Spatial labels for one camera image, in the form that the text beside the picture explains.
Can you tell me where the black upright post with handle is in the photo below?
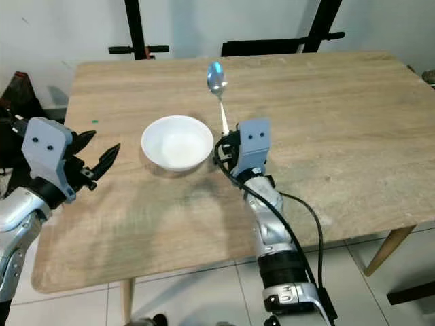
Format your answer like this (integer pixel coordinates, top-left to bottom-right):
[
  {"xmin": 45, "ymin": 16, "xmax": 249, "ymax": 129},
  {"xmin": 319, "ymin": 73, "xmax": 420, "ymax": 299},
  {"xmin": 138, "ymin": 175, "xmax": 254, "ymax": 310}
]
[{"xmin": 109, "ymin": 0, "xmax": 170, "ymax": 60}]

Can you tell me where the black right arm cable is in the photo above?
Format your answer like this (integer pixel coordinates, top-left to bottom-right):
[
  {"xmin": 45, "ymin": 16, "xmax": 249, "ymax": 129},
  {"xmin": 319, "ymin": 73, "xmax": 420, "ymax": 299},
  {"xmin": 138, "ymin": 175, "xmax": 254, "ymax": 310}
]
[{"xmin": 213, "ymin": 138, "xmax": 328, "ymax": 321}]

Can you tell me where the light wooden table leg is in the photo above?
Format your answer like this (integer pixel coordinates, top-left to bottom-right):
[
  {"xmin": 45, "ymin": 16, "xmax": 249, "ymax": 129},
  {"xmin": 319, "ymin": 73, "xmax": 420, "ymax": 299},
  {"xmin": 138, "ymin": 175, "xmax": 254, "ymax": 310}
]
[
  {"xmin": 118, "ymin": 278, "xmax": 136, "ymax": 325},
  {"xmin": 363, "ymin": 225, "xmax": 417, "ymax": 277}
]

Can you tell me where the black padded bench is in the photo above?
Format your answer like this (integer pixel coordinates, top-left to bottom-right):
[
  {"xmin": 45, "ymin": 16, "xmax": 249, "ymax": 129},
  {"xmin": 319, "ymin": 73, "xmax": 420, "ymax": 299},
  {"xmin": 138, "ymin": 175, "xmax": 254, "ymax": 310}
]
[{"xmin": 221, "ymin": 38, "xmax": 308, "ymax": 58}]

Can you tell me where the red and black equipment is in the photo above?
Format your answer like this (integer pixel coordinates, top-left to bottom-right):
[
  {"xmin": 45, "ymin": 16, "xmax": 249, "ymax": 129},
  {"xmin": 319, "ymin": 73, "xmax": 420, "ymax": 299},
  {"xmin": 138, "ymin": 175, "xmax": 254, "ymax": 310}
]
[{"xmin": 0, "ymin": 71, "xmax": 36, "ymax": 131}]

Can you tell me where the white round bowl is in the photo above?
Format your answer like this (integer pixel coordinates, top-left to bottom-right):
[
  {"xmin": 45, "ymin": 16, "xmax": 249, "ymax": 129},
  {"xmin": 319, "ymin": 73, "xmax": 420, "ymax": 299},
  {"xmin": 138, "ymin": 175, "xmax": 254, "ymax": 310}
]
[{"xmin": 141, "ymin": 115, "xmax": 215, "ymax": 171}]

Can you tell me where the black floor bar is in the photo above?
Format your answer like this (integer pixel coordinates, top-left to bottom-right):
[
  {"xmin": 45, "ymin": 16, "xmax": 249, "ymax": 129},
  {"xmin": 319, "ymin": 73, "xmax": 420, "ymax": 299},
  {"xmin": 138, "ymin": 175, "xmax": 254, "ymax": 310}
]
[{"xmin": 386, "ymin": 280, "xmax": 435, "ymax": 306}]

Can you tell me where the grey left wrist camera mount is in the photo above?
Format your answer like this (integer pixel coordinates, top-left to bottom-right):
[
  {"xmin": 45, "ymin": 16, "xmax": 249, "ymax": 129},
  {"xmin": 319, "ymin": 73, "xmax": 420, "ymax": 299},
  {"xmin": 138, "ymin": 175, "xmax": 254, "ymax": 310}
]
[{"xmin": 22, "ymin": 117, "xmax": 74, "ymax": 185}]

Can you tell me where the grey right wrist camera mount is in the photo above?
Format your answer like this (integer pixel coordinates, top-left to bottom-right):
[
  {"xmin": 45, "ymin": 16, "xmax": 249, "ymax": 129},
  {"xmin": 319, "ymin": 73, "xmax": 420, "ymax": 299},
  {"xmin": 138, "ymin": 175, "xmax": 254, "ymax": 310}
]
[{"xmin": 238, "ymin": 117, "xmax": 271, "ymax": 170}]

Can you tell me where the silver spoon with white handle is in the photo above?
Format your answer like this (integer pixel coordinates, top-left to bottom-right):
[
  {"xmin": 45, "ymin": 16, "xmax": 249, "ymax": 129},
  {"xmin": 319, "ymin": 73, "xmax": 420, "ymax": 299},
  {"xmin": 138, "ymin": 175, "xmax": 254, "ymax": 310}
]
[{"xmin": 206, "ymin": 61, "xmax": 231, "ymax": 135}]

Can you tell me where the black slanted metal frame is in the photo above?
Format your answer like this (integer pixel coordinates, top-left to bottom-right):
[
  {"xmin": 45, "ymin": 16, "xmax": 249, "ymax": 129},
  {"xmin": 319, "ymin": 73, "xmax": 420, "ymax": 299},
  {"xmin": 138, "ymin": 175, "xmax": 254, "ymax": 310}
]
[{"xmin": 302, "ymin": 0, "xmax": 347, "ymax": 54}]

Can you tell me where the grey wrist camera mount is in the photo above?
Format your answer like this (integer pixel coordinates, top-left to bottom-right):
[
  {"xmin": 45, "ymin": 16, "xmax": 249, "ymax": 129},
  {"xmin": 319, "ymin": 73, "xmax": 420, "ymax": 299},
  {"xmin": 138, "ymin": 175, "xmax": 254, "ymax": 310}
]
[
  {"xmin": 22, "ymin": 117, "xmax": 74, "ymax": 185},
  {"xmin": 238, "ymin": 117, "xmax": 271, "ymax": 170}
]

